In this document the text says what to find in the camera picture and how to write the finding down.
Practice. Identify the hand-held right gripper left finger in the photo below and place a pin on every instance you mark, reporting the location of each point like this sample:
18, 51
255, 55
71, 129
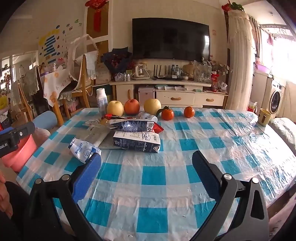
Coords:
89, 176

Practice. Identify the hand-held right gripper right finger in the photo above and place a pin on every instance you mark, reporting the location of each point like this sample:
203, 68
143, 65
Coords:
203, 176

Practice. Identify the pink plastic bucket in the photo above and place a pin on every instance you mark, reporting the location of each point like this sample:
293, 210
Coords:
20, 155

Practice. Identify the white plastic milk pouch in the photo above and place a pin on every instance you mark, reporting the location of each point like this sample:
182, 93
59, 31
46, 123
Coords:
84, 149

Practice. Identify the white paper leaflet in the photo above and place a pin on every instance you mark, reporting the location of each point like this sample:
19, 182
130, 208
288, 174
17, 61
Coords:
99, 136

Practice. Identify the white blue striped packet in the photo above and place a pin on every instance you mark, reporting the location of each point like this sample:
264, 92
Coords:
91, 122

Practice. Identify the yellow snack packet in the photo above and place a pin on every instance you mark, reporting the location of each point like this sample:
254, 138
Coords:
104, 122

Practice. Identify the red snack packet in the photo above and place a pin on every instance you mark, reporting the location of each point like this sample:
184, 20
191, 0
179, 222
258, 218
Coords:
109, 116

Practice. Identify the small red wrapper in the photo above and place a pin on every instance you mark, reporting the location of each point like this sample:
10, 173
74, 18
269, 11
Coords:
158, 128

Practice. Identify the small white yogurt bottle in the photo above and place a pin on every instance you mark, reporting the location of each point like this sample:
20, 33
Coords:
148, 116

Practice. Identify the person's left hand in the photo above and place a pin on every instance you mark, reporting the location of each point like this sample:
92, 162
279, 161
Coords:
3, 197

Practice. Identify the white round stool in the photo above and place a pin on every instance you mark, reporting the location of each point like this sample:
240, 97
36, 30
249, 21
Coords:
42, 134

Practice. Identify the blue round stool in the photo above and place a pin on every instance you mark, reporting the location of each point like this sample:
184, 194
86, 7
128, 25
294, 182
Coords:
45, 120

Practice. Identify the wooden chair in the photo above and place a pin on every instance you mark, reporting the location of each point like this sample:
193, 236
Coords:
23, 102
81, 90

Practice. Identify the blue checked tablecloth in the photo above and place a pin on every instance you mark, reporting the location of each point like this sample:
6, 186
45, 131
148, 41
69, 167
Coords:
152, 176

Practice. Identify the grey lace cloth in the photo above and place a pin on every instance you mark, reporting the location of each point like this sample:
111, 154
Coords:
32, 81

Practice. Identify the yellow pear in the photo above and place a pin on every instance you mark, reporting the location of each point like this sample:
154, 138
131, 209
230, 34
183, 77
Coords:
152, 106
115, 107

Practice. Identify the white orange-print cloth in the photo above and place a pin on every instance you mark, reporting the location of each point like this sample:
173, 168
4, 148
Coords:
57, 83

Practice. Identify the tall white plastic bottle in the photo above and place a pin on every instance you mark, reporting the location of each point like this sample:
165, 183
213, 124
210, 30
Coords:
101, 99

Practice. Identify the red apple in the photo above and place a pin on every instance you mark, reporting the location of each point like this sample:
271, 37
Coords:
131, 106

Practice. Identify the cream television cabinet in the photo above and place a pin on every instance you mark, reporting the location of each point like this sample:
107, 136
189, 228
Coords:
175, 98

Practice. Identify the small card box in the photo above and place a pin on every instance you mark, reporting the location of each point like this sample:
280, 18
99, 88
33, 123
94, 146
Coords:
263, 117

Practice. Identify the white cushion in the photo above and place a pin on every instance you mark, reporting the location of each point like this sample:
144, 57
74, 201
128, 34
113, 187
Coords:
284, 132

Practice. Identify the pink metal case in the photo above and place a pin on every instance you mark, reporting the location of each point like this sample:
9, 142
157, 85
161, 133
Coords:
146, 94

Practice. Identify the white printed sack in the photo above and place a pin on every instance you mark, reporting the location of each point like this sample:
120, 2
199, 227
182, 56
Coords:
103, 71

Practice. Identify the clear plastic bag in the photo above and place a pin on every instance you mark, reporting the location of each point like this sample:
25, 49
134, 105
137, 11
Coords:
202, 70

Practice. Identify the brown paper bag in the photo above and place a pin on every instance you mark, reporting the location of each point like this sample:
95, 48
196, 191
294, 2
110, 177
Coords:
188, 70

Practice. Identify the white washing machine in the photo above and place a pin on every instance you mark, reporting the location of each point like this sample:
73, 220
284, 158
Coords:
275, 97

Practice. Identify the black router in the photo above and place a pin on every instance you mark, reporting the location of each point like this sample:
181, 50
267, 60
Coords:
159, 71

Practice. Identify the white lace chair cloth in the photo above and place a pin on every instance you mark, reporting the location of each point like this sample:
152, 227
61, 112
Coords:
90, 61

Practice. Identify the white electric kettle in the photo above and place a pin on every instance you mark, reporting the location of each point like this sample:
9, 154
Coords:
139, 71

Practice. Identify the dark blue flower bouquet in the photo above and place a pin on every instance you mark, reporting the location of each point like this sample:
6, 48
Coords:
115, 60

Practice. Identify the lace-covered standing air conditioner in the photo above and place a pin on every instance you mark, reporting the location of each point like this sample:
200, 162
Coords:
239, 60

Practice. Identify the purple plastic basin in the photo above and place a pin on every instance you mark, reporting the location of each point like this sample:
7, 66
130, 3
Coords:
263, 68

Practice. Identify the black flat television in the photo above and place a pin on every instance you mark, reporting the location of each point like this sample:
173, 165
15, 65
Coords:
171, 38

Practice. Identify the blue yellow wall poster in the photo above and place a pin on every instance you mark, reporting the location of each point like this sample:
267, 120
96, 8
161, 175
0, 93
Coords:
49, 46

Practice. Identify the red knot wall decoration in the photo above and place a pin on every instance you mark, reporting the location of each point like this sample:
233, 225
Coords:
96, 14

